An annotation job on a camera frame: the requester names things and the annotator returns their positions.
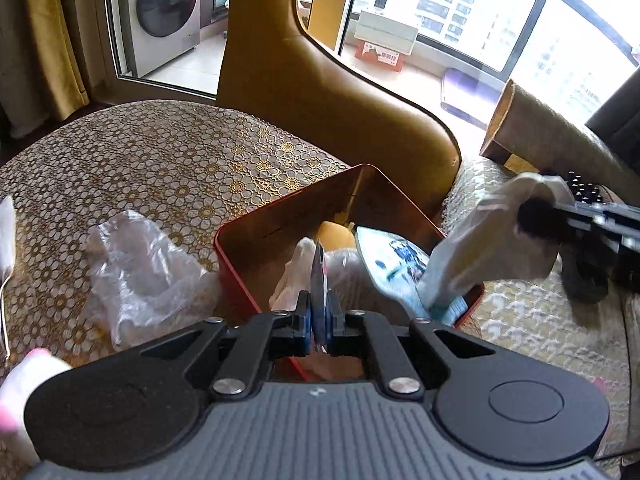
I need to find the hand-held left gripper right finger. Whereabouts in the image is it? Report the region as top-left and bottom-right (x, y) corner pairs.
(322, 292), (495, 397)

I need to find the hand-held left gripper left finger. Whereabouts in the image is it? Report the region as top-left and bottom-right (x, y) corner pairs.
(137, 290), (315, 398)

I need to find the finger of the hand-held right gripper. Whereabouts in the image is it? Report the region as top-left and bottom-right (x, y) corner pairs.
(517, 195), (626, 253)

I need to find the thin packet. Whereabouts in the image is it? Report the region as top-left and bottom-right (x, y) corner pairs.
(309, 239), (331, 358)

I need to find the grey wrapper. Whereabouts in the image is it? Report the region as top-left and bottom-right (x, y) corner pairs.
(417, 172), (573, 313)

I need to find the blue white packet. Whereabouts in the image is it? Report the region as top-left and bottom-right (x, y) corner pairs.
(356, 226), (432, 318)

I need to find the red metal box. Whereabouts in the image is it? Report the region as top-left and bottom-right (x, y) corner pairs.
(214, 164), (485, 376)

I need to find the yellow item in box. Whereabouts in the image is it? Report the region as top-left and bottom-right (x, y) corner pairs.
(319, 220), (357, 252)

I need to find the dark monitor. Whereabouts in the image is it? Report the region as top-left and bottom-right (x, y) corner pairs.
(585, 67), (640, 171)

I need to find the clear plastic bag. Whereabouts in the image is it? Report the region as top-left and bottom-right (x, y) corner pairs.
(82, 209), (221, 353)

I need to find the red white cardboard box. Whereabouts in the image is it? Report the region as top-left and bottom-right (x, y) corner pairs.
(355, 40), (407, 74)

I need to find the brown leather chair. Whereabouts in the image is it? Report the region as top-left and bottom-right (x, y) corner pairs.
(217, 0), (462, 221)

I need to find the white plush toy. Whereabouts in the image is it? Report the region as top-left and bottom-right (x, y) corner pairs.
(0, 350), (73, 467)

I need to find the washing machine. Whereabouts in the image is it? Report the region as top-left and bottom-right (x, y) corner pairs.
(114, 0), (202, 78)

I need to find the yellow curtain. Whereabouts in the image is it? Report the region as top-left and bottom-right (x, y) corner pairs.
(0, 0), (91, 122)

